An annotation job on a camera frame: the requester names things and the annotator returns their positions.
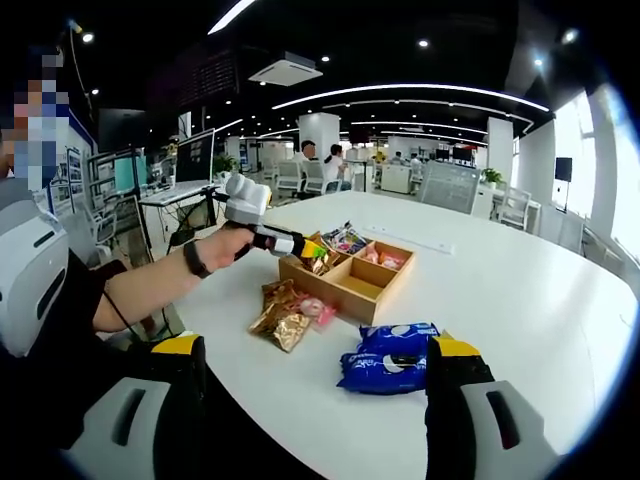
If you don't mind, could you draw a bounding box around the black wristband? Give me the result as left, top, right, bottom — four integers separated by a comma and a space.
182, 240, 214, 280

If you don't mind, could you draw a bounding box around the open silver laptop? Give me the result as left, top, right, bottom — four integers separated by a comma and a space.
139, 128, 221, 205

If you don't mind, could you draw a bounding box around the white table socket strip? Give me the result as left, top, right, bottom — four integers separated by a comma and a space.
363, 223, 457, 255

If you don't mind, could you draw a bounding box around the wooden four-compartment container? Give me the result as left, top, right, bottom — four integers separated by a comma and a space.
277, 230, 416, 327

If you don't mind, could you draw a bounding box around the straight ceiling light strip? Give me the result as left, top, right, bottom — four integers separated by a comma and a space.
207, 0, 257, 36

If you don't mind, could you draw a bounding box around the blue white wall display board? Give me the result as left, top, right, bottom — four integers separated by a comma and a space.
49, 99, 99, 201

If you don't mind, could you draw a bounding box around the golden mixed nuts packet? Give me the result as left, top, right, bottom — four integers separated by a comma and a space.
299, 244, 341, 276
262, 278, 301, 314
248, 309, 312, 354

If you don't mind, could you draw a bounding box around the black-legged laptop stand desk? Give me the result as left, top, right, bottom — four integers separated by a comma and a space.
138, 182, 221, 251

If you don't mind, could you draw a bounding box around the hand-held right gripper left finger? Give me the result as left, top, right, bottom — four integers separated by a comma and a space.
63, 333, 207, 480

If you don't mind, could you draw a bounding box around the white chest device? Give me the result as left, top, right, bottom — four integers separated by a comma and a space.
0, 177, 70, 359

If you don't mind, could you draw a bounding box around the large black screen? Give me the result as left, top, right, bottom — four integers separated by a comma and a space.
97, 107, 149, 154

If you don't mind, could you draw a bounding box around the long curved ceiling light strip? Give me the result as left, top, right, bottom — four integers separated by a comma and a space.
271, 82, 552, 112

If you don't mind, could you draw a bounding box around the white low cabinet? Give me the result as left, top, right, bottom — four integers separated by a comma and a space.
380, 164, 414, 194

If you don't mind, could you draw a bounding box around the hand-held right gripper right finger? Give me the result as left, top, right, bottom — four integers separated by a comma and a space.
424, 329, 559, 480

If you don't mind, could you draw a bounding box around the person's left hand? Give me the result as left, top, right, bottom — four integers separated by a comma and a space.
203, 222, 257, 274

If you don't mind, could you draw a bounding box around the black screen on tripod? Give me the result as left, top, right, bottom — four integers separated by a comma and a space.
554, 156, 574, 214

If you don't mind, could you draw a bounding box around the ceiling air conditioner vent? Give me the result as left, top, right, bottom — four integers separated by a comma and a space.
248, 51, 325, 87

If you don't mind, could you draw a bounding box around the narrow window with blinds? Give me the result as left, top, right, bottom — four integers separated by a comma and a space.
552, 89, 599, 219

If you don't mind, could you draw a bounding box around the white table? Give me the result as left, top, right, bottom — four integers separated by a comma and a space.
169, 189, 639, 480

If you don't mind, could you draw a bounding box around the teal monitor screen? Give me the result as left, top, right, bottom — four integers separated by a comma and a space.
113, 155, 149, 194

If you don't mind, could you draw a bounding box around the blue cookies packet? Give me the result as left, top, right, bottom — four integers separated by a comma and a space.
336, 347, 431, 396
358, 321, 441, 354

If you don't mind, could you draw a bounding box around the white office chair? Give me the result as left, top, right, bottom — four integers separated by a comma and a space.
275, 159, 305, 194
499, 187, 534, 231
303, 159, 341, 196

